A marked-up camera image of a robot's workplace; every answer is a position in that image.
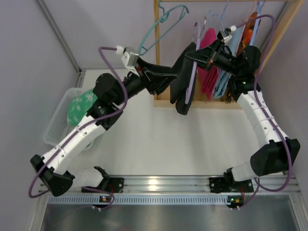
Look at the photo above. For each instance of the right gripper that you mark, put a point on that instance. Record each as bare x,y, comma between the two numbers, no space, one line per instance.
214,56

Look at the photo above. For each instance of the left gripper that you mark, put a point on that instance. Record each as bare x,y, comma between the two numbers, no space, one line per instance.
145,78

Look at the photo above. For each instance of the black trousers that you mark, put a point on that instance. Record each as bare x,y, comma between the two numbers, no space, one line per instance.
183,68

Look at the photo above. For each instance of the lilac hanger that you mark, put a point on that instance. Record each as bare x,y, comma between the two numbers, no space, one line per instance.
199,27

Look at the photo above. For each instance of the green trousers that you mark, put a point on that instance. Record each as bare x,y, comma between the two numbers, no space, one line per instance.
79,106

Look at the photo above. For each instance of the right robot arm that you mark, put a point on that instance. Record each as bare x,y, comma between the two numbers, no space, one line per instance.
277,152

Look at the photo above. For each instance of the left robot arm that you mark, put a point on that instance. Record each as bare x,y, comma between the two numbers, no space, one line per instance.
52,167

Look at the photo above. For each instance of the pink trousers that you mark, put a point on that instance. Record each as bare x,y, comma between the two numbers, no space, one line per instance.
208,79

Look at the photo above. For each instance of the light blue trousers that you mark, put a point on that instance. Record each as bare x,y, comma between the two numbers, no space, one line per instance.
223,77

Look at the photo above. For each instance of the orange patterned trousers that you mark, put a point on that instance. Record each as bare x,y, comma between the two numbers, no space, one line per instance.
248,30

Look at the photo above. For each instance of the wooden clothes rack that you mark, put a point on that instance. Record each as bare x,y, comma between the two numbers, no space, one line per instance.
283,21

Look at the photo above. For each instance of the white plastic basket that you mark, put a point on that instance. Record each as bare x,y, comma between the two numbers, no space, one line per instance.
58,127

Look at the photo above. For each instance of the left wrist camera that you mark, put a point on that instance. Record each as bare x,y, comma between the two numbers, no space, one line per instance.
129,56

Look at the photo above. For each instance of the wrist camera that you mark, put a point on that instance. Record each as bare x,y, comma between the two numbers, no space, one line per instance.
226,34
129,56

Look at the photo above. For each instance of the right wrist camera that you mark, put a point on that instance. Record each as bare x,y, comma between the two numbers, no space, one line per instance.
226,34

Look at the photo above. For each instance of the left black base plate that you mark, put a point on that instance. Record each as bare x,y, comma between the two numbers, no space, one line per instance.
111,185

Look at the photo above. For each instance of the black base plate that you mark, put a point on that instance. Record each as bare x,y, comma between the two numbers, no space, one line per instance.
111,185
222,185

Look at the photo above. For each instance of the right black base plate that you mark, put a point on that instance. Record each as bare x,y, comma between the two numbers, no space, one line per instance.
222,185

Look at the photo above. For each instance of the grey slotted cable duct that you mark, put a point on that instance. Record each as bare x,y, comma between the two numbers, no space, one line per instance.
122,199

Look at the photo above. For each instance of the aluminium mounting rail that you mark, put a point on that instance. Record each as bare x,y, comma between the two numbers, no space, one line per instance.
176,184

